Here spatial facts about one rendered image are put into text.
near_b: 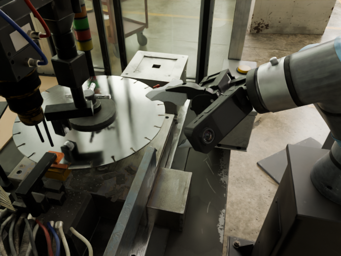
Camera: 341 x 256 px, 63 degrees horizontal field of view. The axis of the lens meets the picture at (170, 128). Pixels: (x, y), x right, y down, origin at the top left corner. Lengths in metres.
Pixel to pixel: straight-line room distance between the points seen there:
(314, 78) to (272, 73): 0.05
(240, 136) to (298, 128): 1.46
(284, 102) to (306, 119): 1.95
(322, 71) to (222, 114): 0.14
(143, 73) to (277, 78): 0.54
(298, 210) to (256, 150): 1.23
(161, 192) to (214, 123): 0.28
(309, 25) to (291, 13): 0.28
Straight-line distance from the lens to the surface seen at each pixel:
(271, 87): 0.41
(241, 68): 0.91
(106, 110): 0.63
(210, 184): 0.75
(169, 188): 0.64
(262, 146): 2.00
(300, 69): 0.40
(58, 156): 0.54
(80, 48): 0.89
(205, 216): 0.69
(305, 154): 0.90
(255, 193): 1.72
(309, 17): 3.85
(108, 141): 0.57
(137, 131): 0.58
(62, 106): 0.55
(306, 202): 0.78
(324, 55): 0.40
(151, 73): 0.88
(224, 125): 0.41
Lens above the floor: 1.33
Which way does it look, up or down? 41 degrees down
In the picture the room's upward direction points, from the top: straight up
